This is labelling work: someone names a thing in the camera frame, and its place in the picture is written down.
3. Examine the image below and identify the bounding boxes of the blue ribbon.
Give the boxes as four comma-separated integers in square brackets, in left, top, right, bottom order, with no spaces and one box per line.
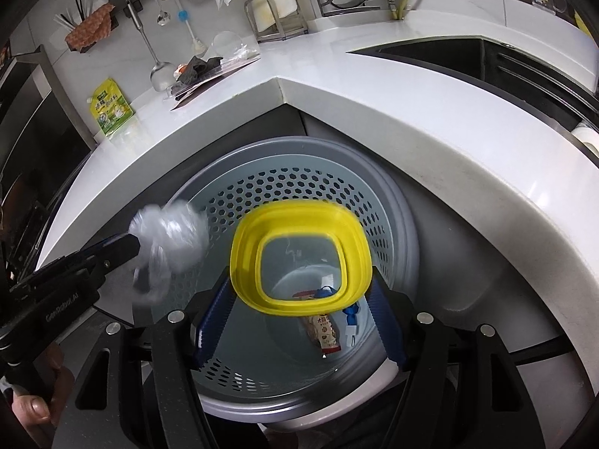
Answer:
[315,286,359,348]

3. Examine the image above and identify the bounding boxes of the red patterned paper wrapper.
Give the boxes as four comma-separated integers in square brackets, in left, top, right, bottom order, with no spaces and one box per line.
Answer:
[292,286,341,358]

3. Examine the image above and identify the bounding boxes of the clear plastic bag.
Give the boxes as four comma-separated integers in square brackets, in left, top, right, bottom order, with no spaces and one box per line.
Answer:
[128,200,209,305]

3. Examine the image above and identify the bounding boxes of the pink white package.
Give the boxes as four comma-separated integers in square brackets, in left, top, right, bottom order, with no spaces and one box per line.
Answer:
[171,54,261,110]

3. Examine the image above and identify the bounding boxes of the orange peel scrap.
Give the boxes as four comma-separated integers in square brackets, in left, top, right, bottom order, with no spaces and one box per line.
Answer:
[174,64,187,80]

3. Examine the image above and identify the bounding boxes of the clear plastic cup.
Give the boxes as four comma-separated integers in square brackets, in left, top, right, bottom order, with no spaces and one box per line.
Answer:
[211,30,259,64]

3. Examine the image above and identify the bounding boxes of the grey perforated trash bin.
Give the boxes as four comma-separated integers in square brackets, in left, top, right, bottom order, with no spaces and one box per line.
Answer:
[135,136,423,425]

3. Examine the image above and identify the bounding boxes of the black kitchen sink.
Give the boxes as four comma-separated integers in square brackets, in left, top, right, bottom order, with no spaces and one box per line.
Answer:
[350,34,599,164]

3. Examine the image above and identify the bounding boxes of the person left hand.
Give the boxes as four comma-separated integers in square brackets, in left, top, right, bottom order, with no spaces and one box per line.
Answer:
[11,343,74,448]

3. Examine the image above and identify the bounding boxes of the black range hood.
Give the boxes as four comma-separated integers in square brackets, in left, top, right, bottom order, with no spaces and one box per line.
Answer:
[1,46,97,204]

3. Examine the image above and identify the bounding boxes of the yellow seasoning pouch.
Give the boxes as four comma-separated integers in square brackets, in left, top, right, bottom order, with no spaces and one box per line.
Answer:
[87,78,134,136]

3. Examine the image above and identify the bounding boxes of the steel spatula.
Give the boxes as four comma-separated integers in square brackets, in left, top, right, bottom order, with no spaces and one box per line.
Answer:
[127,1,176,92]

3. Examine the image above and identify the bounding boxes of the white bowls in sink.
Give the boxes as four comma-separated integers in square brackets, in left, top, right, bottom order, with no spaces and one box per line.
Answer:
[572,122,599,157]

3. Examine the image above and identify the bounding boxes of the blue white bottle brush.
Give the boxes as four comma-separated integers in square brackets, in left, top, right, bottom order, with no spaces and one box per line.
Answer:
[174,0,208,58]

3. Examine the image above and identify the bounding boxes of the orange brown dish rag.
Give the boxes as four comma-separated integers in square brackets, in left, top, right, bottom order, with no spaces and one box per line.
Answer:
[65,3,115,53]

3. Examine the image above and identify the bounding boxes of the steel cutting board stand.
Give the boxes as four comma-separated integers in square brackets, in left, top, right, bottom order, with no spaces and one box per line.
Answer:
[244,0,308,44]

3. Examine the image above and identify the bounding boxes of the chopsticks in holder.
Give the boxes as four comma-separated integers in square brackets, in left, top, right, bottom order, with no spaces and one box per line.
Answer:
[53,0,93,31]

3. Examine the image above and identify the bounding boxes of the small steel spoon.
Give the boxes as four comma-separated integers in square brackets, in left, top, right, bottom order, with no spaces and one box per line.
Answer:
[154,0,171,27]

